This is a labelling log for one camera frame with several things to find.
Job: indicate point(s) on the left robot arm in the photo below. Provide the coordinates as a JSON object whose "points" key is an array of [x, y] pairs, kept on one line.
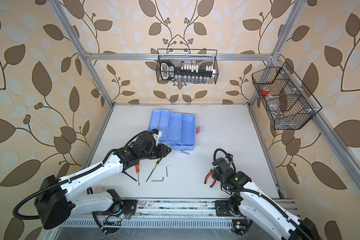
{"points": [[68, 196]]}

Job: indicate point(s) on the back wire basket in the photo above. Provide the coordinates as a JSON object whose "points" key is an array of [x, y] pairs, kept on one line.
{"points": [[187, 66]]}

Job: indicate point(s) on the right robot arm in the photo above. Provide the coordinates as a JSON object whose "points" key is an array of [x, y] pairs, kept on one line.
{"points": [[248, 200]]}

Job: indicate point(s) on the red handled screwdriver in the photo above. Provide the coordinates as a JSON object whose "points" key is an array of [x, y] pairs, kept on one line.
{"points": [[137, 172]]}

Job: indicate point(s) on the orange handled pliers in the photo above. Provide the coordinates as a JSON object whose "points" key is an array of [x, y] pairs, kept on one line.
{"points": [[210, 176]]}

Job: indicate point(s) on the right wire basket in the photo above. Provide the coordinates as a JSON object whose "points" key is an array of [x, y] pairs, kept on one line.
{"points": [[290, 104]]}

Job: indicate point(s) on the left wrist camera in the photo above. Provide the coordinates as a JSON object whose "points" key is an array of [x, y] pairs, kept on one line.
{"points": [[156, 135]]}

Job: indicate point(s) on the wire basket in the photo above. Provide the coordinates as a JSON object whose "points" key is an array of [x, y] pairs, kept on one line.
{"points": [[187, 66], [290, 104]]}

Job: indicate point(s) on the white and blue tool box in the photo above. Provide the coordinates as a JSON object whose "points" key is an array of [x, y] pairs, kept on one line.
{"points": [[178, 131]]}

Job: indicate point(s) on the black socket set holder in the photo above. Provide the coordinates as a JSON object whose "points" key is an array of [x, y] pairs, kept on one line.
{"points": [[169, 71]]}

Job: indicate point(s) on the black yellow handled screwdriver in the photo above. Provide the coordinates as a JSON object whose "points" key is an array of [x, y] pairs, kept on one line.
{"points": [[156, 164]]}

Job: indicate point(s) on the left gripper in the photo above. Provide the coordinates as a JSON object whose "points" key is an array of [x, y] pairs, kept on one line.
{"points": [[162, 151]]}

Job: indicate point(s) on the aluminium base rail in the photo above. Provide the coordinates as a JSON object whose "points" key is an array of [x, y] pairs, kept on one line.
{"points": [[173, 208]]}

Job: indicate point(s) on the silver socket bit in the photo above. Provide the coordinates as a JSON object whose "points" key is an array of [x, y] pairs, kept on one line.
{"points": [[184, 152]]}

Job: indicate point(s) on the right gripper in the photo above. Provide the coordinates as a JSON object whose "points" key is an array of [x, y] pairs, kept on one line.
{"points": [[214, 174]]}

